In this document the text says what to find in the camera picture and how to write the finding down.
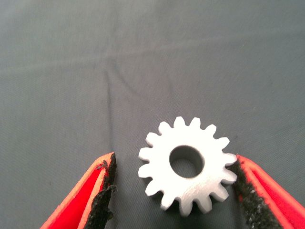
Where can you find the small steel spur gear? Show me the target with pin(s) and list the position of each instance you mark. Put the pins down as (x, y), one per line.
(157, 167)

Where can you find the dark grey table cloth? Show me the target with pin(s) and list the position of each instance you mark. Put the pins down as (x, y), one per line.
(95, 71)

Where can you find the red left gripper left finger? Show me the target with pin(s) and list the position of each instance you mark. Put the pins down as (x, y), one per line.
(90, 198)

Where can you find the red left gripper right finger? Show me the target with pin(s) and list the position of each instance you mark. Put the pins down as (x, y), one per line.
(267, 202)

